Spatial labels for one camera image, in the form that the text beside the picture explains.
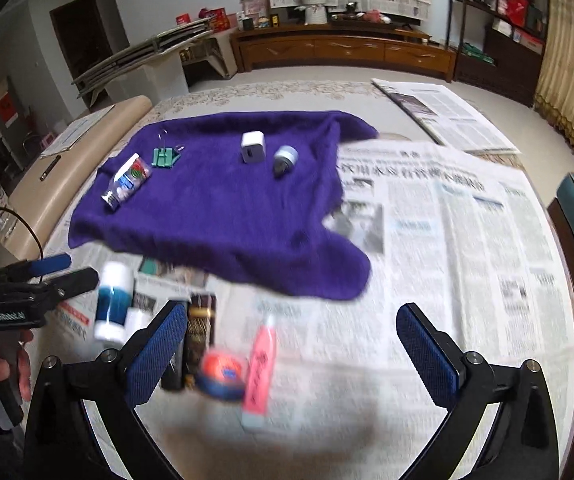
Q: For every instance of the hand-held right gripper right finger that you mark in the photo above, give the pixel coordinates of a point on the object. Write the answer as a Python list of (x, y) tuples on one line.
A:
[(424, 349)]

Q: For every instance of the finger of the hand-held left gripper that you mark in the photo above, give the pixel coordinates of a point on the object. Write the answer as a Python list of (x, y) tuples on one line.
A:
[(76, 282), (51, 264)]

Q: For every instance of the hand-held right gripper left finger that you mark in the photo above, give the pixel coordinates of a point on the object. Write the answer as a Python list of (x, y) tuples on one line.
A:
[(163, 347)]

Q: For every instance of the blue white bottle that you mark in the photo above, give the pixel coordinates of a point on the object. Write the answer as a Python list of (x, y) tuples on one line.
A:
[(113, 300)]

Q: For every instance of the dark brown bottle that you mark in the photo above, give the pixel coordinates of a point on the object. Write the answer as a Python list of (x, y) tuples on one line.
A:
[(202, 332)]

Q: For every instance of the beige sofa armrest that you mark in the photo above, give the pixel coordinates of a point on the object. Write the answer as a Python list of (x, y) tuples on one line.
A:
[(67, 175)]

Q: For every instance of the black pen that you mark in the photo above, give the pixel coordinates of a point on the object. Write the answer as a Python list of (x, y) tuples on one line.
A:
[(50, 168)]

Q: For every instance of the pink tube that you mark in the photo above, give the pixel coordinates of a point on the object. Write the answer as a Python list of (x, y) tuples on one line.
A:
[(261, 370)]

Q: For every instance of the toothpaste tube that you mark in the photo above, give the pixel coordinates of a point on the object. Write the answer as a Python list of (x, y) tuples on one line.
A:
[(128, 180)]

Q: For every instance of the white paper sheet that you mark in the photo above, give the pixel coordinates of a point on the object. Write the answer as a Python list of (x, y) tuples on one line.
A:
[(74, 132)]

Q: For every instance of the purple towel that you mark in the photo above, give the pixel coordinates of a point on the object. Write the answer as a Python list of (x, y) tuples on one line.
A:
[(227, 210)]

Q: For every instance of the green binder clip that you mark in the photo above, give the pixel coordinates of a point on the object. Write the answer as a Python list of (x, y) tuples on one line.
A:
[(165, 157)]

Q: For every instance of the white charger plug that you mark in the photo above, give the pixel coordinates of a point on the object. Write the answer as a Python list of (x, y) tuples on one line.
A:
[(252, 148)]

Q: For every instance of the grey blue round jar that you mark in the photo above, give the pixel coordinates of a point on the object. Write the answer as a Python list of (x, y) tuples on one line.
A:
[(285, 159)]

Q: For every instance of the dark wooden door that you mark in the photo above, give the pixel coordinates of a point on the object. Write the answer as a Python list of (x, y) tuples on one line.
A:
[(89, 35)]

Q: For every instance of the folded newspaper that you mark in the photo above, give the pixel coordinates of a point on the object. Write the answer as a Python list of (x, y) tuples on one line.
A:
[(447, 112)]

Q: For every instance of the white stand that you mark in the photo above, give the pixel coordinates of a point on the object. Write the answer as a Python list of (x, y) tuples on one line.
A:
[(187, 67)]

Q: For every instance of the red gift box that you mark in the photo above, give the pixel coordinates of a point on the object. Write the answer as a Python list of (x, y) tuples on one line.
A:
[(217, 18)]

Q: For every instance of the wooden tv cabinet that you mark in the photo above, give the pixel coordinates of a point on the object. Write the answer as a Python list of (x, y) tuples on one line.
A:
[(337, 50)]

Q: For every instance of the dark wooden shelf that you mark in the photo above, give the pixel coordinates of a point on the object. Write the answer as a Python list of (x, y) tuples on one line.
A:
[(507, 35)]

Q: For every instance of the white woven basket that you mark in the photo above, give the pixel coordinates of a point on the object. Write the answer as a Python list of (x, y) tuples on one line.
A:
[(313, 5)]

